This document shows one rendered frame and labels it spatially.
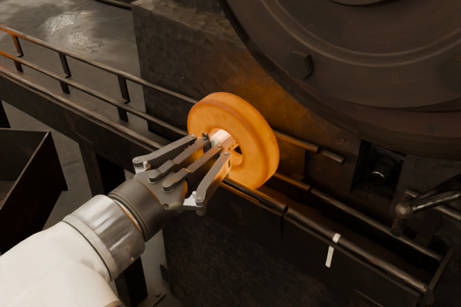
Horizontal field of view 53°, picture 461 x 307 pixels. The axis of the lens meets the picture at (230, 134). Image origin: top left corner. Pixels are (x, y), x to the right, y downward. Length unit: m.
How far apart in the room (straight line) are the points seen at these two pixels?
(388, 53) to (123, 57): 2.22
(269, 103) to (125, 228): 0.29
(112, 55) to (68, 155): 0.80
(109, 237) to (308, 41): 0.30
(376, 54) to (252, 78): 0.36
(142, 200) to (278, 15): 0.28
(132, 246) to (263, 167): 0.21
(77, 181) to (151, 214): 1.25
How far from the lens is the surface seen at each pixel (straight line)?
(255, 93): 0.71
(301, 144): 0.68
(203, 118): 0.68
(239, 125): 0.63
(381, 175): 0.67
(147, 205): 0.56
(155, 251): 1.52
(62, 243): 0.52
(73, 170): 1.85
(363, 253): 0.62
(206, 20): 0.76
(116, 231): 0.54
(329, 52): 0.38
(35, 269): 0.51
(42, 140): 0.80
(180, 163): 0.63
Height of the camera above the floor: 1.19
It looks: 38 degrees down
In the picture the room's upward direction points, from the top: straight up
